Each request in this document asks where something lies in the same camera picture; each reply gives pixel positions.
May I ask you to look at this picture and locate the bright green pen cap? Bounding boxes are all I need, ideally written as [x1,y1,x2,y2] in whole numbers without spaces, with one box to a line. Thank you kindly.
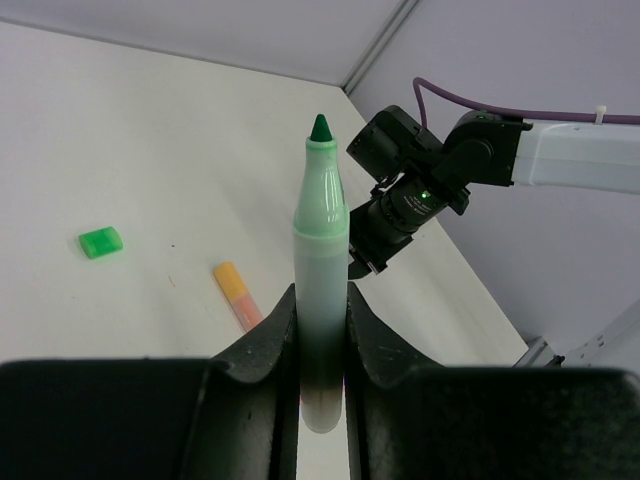
[78,226,124,260]

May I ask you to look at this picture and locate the right aluminium frame post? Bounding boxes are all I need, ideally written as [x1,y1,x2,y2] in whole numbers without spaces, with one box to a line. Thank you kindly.
[340,0,422,96]

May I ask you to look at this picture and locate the light green highlighter pen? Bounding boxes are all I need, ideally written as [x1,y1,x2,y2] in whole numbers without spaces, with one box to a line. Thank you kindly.
[292,114,350,434]

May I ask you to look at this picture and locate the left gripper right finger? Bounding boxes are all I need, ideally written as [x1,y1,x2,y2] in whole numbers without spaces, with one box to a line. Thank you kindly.
[345,285,639,479]

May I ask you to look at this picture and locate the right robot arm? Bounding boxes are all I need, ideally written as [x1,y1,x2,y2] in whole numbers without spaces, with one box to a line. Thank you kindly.
[347,105,639,280]

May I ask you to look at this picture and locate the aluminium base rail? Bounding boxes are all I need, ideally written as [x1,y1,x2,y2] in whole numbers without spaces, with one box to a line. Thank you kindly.
[514,301,639,374]

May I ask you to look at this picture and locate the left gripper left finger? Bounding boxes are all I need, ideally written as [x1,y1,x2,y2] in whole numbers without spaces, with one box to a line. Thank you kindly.
[1,290,299,479]

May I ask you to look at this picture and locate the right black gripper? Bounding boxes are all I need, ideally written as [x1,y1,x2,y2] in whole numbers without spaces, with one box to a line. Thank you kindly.
[348,204,413,280]

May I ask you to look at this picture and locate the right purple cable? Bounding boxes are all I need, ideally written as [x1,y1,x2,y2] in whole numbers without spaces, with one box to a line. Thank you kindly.
[412,76,640,126]

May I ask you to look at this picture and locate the orange highlighter pen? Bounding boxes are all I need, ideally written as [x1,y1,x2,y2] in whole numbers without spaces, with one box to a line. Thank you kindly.
[230,293,264,333]

